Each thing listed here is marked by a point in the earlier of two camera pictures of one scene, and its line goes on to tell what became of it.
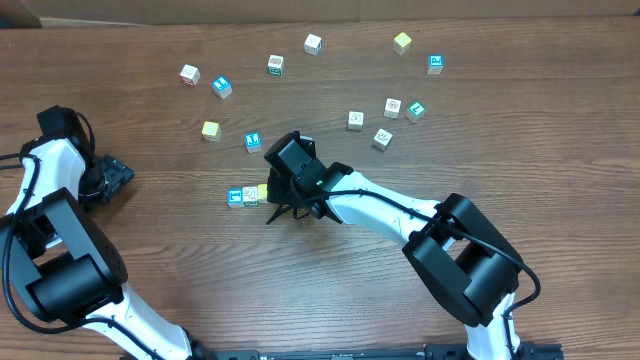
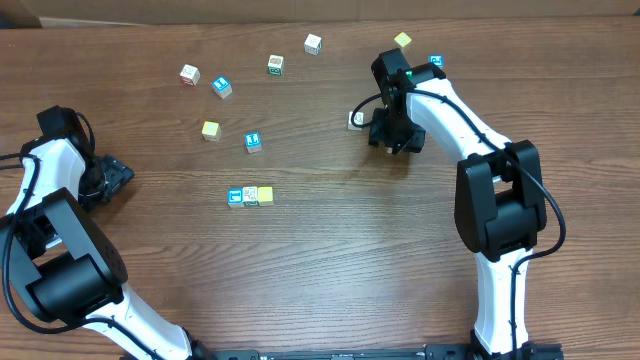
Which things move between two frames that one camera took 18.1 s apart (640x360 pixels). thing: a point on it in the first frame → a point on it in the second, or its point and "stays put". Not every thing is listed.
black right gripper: (277, 195) → (380, 136)
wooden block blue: (235, 197) stays put
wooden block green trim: (249, 195) stays put
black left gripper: (116, 172) stays put
